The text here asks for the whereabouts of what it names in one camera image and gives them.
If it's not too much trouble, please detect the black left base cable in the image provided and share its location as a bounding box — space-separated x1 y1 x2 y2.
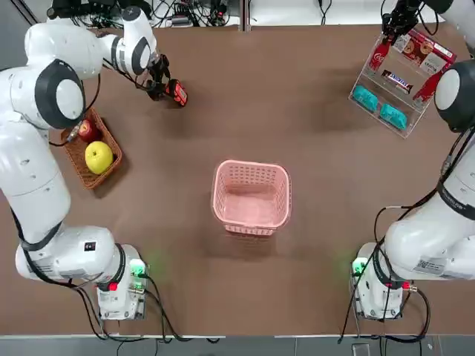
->
142 274 222 343

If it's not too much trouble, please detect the pink plastic basket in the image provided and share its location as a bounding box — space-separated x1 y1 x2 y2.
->
212 159 292 235

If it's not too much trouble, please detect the black right base cable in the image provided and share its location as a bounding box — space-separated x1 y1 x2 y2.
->
339 287 431 344

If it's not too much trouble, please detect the black base cable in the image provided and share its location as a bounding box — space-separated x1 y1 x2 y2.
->
142 274 222 343
339 287 431 344

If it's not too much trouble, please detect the red Coca-Cola bottle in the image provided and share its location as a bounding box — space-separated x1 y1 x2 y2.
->
412 70 442 102
370 35 393 72

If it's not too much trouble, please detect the aluminium frame post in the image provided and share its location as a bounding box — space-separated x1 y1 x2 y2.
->
239 0 252 33

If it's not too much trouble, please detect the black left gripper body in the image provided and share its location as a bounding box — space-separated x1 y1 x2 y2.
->
148 53 171 83

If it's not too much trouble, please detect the brown wicker basket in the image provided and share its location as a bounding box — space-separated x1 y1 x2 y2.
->
61 107 123 190

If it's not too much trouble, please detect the red snack box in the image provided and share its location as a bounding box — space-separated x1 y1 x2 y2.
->
393 29 458 73

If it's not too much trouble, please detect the teal snack packet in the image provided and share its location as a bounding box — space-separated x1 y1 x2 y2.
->
351 85 380 111
378 102 409 131

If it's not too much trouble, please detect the red apple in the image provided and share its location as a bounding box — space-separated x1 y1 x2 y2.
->
76 118 102 142

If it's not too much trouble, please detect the clear acrylic shelf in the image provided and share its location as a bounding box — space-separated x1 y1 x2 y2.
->
347 22 458 140

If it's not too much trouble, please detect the black electronic device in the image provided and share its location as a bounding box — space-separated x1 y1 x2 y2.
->
47 0 119 19

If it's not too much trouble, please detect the orange black barcode scanner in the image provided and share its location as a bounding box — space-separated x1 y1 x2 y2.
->
146 78 189 109

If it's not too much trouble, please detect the yellow apple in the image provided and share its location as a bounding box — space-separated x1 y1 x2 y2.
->
84 140 114 175

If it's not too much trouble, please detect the Snickers chocolate bar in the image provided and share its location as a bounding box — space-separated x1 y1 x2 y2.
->
381 69 413 93

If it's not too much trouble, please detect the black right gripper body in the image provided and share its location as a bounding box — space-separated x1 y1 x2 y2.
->
391 0 422 25

